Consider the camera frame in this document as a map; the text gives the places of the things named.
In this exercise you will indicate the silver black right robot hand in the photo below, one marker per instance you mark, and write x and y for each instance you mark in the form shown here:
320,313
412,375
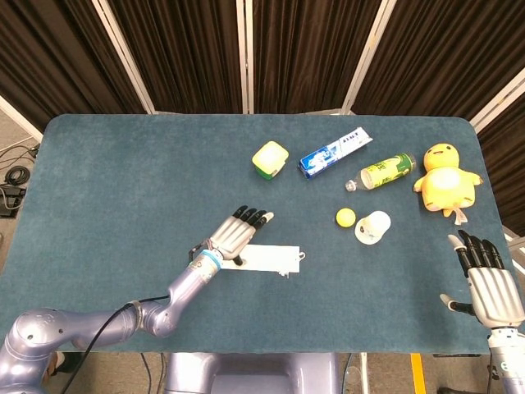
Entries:
496,295

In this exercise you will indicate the blue white toothpaste box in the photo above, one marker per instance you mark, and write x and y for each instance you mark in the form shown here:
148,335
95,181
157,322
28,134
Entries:
334,152

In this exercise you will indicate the black power adapter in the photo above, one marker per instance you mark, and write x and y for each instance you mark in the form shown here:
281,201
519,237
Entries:
10,197

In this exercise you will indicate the yellow plush duck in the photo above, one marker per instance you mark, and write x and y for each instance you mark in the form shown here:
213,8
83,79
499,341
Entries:
445,180

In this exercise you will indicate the white paper cup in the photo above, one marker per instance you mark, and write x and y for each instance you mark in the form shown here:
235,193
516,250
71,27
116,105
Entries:
372,227

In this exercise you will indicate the clear bottle with green label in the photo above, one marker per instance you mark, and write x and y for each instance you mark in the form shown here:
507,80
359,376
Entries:
383,171

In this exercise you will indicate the lavender left robot arm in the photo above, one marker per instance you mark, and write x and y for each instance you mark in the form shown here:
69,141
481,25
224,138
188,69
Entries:
184,283

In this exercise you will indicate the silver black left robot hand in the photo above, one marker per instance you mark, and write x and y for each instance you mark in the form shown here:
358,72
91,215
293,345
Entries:
231,236

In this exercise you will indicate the blue felt table cover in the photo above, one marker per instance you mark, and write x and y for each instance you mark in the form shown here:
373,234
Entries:
123,205

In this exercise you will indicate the white table leg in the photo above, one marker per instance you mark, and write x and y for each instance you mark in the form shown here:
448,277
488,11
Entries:
363,373

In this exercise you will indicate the black shoe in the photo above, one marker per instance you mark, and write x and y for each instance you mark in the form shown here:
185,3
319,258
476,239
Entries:
73,362

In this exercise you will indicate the lavender robot base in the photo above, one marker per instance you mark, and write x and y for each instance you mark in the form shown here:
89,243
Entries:
250,373

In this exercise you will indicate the brown shoe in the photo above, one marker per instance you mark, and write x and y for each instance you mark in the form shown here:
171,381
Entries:
54,364

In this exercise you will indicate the green container with yellow lid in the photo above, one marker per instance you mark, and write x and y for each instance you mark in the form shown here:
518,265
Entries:
269,160

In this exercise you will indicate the yellow ball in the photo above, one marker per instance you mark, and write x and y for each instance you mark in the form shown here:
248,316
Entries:
345,217

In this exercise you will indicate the brown folding screen panel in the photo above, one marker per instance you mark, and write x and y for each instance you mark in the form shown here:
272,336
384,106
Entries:
443,53
180,53
311,53
508,164
49,53

